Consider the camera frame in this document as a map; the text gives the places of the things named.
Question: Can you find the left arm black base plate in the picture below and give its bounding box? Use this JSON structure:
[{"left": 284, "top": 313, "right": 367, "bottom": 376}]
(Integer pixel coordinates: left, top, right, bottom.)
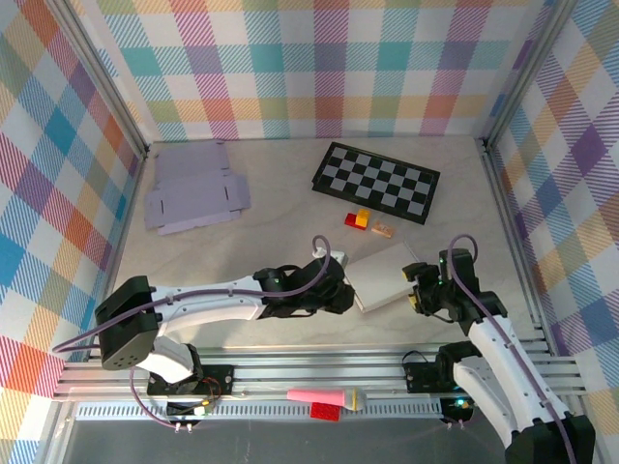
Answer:
[{"left": 146, "top": 362, "right": 236, "bottom": 398}]

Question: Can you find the pink toy microphone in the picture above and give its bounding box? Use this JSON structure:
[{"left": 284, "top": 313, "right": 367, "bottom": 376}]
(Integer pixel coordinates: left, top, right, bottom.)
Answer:
[{"left": 286, "top": 387, "right": 368, "bottom": 414}]

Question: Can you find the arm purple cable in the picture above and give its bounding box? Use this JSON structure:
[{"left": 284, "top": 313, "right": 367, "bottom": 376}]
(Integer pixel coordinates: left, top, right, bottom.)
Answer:
[
  {"left": 50, "top": 234, "right": 333, "bottom": 432},
  {"left": 445, "top": 234, "right": 579, "bottom": 464}
]

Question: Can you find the aluminium frame post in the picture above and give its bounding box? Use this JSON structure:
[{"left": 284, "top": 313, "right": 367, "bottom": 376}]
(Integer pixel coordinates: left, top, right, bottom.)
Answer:
[
  {"left": 45, "top": 0, "right": 150, "bottom": 160},
  {"left": 481, "top": 0, "right": 579, "bottom": 151}
]

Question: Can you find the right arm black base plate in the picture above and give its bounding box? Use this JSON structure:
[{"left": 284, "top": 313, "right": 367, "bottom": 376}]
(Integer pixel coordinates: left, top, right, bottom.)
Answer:
[{"left": 402, "top": 360, "right": 495, "bottom": 395}]

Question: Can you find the wide aluminium frame rail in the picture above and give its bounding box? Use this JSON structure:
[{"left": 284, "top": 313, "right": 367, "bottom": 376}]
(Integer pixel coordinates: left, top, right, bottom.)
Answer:
[{"left": 51, "top": 345, "right": 590, "bottom": 403}]

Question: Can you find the black grey chessboard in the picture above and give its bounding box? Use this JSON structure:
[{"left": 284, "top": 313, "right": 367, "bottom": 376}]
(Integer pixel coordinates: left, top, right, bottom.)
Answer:
[{"left": 310, "top": 141, "right": 442, "bottom": 225}]

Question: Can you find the large red toy brick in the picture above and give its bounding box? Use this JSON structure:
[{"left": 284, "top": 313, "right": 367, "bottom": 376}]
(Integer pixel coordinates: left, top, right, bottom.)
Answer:
[{"left": 309, "top": 400, "right": 342, "bottom": 423}]

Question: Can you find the lilac paper box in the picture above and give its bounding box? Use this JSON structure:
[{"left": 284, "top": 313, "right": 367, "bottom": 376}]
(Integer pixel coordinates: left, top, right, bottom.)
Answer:
[{"left": 143, "top": 140, "right": 253, "bottom": 237}]

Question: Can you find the narrow aluminium frame rail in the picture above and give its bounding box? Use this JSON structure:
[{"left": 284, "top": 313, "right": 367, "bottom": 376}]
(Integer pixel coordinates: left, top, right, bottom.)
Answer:
[
  {"left": 96, "top": 147, "right": 150, "bottom": 301},
  {"left": 476, "top": 137, "right": 557, "bottom": 357}
]

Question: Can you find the white paper box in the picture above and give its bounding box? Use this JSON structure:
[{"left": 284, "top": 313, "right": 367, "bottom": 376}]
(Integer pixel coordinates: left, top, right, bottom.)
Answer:
[{"left": 345, "top": 241, "right": 423, "bottom": 314}]

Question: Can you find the pinkish wooden block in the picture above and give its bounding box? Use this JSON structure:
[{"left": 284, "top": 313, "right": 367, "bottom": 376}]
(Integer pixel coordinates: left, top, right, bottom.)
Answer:
[{"left": 370, "top": 217, "right": 395, "bottom": 240}]

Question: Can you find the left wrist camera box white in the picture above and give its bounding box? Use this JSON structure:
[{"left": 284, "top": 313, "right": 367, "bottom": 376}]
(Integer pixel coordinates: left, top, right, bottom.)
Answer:
[{"left": 311, "top": 246, "right": 349, "bottom": 268}]

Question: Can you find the slotted grey cable duct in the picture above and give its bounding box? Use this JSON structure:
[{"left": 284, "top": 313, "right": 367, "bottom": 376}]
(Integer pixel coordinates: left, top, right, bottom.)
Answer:
[{"left": 75, "top": 403, "right": 447, "bottom": 421}]

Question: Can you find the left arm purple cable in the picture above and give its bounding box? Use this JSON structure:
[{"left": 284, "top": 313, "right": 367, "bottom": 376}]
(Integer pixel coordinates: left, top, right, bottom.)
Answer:
[{"left": 50, "top": 234, "right": 333, "bottom": 432}]

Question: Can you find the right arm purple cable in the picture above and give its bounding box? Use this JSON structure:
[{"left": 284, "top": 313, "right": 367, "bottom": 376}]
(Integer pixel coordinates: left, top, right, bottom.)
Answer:
[{"left": 445, "top": 234, "right": 579, "bottom": 464}]

